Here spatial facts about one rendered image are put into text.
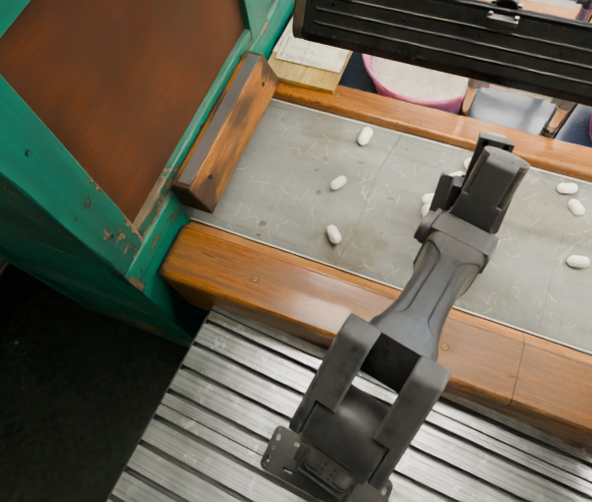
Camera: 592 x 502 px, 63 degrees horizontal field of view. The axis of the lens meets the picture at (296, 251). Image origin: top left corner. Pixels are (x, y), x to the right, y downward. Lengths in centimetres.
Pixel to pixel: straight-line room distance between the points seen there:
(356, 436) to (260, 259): 45
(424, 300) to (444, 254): 8
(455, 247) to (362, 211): 36
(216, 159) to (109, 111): 23
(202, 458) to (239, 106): 59
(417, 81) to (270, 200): 39
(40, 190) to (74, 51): 15
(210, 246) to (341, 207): 24
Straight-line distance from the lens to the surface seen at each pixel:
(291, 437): 82
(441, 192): 73
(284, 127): 96
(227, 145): 84
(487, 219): 61
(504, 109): 112
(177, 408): 87
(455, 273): 50
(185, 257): 83
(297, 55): 103
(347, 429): 42
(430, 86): 105
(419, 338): 41
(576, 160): 97
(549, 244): 90
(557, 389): 80
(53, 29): 58
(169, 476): 87
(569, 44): 63
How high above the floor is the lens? 150
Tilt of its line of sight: 66 degrees down
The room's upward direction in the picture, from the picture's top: 12 degrees counter-clockwise
